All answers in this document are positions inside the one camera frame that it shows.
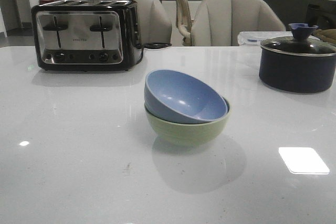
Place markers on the dark blue cooking pot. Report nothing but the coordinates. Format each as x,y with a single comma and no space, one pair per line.
298,74

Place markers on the green bowl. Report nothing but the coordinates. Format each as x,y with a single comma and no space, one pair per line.
188,134

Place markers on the cream office chair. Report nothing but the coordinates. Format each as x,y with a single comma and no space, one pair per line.
183,21

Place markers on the glass pot lid blue knob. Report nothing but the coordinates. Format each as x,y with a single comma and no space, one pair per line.
300,43

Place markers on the clear plastic container blue lid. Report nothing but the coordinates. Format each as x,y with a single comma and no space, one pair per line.
255,37

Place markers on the beige upholstered chair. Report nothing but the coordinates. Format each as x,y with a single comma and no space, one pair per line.
218,22
155,25

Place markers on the blue bowl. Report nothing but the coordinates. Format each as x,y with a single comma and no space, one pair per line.
180,98

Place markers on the black chrome four-slot toaster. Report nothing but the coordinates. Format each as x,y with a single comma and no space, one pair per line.
87,35

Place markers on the beige upholstered chair right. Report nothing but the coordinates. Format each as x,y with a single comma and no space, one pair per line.
218,22

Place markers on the beige upholstered chair left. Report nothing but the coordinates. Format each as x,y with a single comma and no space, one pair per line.
155,25

